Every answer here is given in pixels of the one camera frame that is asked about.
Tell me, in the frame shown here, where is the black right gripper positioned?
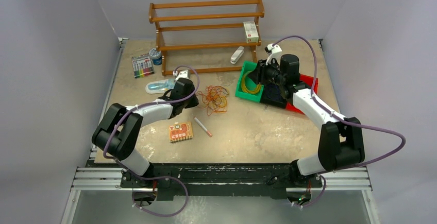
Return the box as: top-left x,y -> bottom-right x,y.
247,58 -> 286,87

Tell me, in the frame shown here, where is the green plastic bin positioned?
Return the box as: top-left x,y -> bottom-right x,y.
235,61 -> 263,102

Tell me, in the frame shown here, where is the black plastic bin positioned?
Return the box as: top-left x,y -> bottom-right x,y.
260,83 -> 288,109

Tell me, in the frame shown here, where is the red plastic bin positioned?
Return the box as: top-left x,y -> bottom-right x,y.
286,74 -> 319,115

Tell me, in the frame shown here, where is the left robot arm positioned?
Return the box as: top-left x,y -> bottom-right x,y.
91,78 -> 198,187

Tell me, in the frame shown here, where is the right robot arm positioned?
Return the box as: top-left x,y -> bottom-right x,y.
247,54 -> 365,186

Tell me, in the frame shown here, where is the blue toothbrush blister pack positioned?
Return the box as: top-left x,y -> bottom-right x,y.
145,78 -> 176,94

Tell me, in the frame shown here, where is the white stapler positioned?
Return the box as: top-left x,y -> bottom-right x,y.
230,46 -> 244,64

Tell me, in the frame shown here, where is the white cardboard box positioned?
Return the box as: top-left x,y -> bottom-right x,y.
243,21 -> 259,43

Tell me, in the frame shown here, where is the blue round tin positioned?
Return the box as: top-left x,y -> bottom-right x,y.
148,48 -> 162,65

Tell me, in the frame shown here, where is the orange snack packet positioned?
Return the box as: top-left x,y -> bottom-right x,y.
169,122 -> 194,143

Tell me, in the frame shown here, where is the marker pen set pack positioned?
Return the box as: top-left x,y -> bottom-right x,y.
131,54 -> 155,78

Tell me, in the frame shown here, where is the red marker pen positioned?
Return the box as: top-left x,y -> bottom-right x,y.
194,117 -> 212,137

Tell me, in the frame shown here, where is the wooden shelf rack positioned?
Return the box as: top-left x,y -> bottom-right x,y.
148,0 -> 265,76

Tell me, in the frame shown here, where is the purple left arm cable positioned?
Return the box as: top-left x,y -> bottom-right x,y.
102,65 -> 200,168

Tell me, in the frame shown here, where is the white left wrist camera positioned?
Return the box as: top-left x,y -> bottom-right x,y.
173,70 -> 191,81

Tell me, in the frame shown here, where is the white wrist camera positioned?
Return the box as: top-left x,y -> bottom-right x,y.
265,43 -> 282,65
173,70 -> 191,81

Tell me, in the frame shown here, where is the yellow coiled cable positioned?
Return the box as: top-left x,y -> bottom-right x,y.
241,72 -> 262,96

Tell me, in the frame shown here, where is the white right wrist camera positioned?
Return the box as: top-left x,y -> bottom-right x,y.
265,43 -> 282,65

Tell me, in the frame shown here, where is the orange cable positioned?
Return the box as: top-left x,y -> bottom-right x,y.
196,85 -> 230,117

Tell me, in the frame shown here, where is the yellow tangled cable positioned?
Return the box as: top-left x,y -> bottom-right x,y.
211,91 -> 229,112

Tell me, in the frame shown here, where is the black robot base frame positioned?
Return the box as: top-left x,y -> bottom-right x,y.
121,163 -> 323,201

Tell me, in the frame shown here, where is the aluminium rail frame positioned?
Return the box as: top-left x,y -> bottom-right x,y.
62,40 -> 377,223

